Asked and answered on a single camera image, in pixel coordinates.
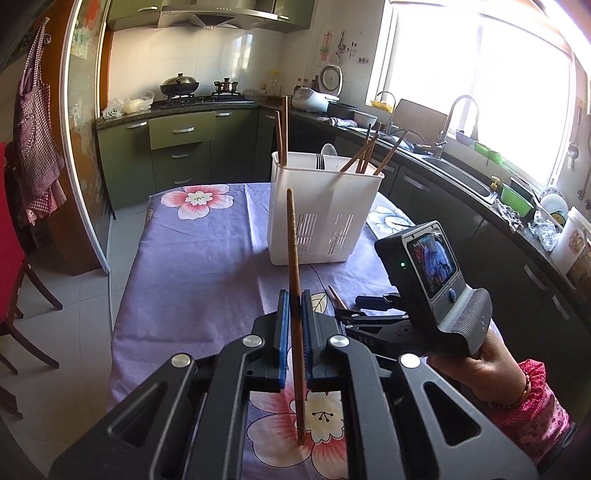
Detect person's right hand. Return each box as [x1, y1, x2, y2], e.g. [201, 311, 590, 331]
[427, 330, 529, 407]

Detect bunch of wooden chopsticks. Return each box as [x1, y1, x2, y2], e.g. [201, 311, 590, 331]
[274, 96, 409, 176]

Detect crumpled grey rag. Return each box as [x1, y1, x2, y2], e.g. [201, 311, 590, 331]
[496, 200, 525, 232]

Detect yellow basket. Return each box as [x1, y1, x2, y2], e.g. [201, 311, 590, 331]
[370, 91, 397, 114]

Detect kitchen faucet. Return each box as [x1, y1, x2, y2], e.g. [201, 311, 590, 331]
[434, 95, 481, 160]

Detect white plastic utensil holder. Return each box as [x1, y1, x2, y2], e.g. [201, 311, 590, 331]
[268, 150, 385, 267]

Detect white plastic bucket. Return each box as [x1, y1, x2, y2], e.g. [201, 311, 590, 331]
[549, 207, 591, 278]

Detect cardboard sheet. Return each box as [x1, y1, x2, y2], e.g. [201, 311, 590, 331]
[394, 98, 435, 134]

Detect gas stove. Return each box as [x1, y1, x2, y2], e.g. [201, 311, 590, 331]
[152, 92, 252, 108]

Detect red chair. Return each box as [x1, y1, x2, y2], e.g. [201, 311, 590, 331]
[0, 142, 63, 402]

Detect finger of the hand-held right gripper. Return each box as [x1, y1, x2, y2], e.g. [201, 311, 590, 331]
[333, 308, 407, 326]
[355, 293, 400, 312]

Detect hanging metal ladle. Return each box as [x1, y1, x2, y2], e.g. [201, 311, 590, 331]
[567, 99, 581, 167]

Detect checkered apron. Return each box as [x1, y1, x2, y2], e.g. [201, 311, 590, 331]
[13, 18, 68, 227]

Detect steel range hood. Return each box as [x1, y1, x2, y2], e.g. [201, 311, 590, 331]
[157, 0, 280, 31]

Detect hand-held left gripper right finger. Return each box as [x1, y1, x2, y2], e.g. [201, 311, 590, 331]
[300, 290, 540, 480]

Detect kitchen window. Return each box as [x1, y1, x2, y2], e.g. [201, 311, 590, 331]
[369, 0, 583, 185]

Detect crumpled foil bag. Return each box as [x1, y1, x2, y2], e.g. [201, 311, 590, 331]
[529, 217, 561, 252]

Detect lidded wok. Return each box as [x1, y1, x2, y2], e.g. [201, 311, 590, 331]
[160, 71, 201, 97]

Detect white rice cooker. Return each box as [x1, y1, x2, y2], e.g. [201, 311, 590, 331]
[292, 88, 331, 113]

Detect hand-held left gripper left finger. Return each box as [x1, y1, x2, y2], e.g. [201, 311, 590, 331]
[48, 290, 293, 480]

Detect person's right forearm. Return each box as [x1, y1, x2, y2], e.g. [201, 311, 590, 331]
[485, 359, 571, 467]

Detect purple floral tablecloth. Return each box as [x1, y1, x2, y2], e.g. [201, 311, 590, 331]
[108, 182, 502, 480]

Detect steel kitchen sink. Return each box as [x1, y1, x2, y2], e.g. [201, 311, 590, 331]
[422, 154, 499, 204]

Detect gold bracelet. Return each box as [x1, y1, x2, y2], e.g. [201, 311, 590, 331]
[489, 369, 532, 409]

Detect dark ringed wooden chopstick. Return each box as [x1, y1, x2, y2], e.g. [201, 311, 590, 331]
[286, 188, 306, 446]

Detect round white appliance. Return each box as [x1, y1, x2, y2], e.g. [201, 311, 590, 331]
[321, 65, 343, 97]

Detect plastic bags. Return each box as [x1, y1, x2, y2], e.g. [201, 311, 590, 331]
[102, 91, 155, 118]

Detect green plastic basin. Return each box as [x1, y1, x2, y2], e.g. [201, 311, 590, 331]
[501, 184, 536, 217]
[473, 141, 504, 164]

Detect kitchen base cabinets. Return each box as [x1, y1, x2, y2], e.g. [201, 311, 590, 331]
[95, 104, 591, 352]

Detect white plate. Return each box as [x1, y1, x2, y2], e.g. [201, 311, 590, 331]
[539, 193, 570, 227]

